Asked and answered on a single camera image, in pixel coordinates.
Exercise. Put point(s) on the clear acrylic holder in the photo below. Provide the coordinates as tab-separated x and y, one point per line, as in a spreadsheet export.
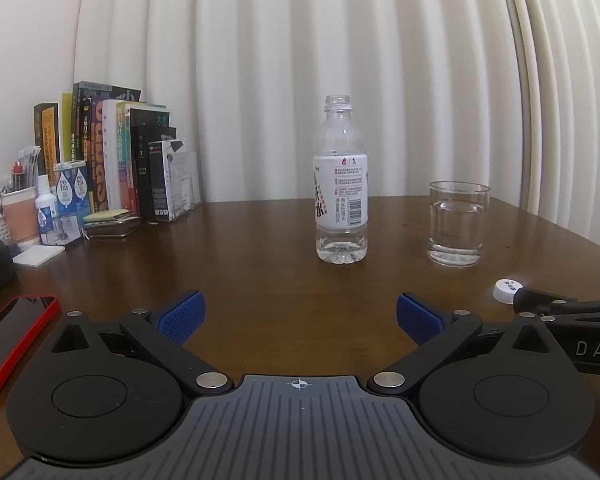
182	182

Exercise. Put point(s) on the clear drinking glass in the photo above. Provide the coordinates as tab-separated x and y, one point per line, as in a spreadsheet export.
457	232

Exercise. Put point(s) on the blue white eye drop box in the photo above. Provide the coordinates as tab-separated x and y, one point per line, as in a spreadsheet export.
72	185

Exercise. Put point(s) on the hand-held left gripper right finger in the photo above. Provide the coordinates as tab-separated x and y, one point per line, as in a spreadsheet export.
420	320

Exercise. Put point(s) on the small white plastic bottle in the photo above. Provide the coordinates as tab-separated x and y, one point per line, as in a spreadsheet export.
45	210

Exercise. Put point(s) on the pink paper cup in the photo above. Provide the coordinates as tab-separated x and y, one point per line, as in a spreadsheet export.
21	217

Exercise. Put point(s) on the metal tin with yellow notes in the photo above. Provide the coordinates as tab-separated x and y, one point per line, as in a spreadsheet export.
112	228

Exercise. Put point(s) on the yellow sticky notes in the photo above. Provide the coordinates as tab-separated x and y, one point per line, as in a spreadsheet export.
106	215

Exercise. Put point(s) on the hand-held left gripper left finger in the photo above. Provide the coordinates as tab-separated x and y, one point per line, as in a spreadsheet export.
180	317

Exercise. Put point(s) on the row of books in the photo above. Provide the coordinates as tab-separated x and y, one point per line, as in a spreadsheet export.
112	160

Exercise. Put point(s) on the white notepad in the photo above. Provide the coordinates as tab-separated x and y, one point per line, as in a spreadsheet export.
39	255

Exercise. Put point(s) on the white bottle cap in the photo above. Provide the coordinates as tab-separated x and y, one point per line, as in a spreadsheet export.
506	291

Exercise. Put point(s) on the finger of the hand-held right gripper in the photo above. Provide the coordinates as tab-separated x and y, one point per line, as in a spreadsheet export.
570	306

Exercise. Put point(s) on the white pleated curtain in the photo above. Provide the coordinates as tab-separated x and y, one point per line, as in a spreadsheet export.
290	60

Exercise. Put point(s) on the bundle of pens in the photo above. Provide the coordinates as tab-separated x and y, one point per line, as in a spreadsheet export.
24	167

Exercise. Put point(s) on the red cased smartphone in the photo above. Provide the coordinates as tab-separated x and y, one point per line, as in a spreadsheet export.
15	340

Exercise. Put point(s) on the clear plastic water bottle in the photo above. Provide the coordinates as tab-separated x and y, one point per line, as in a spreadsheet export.
341	190

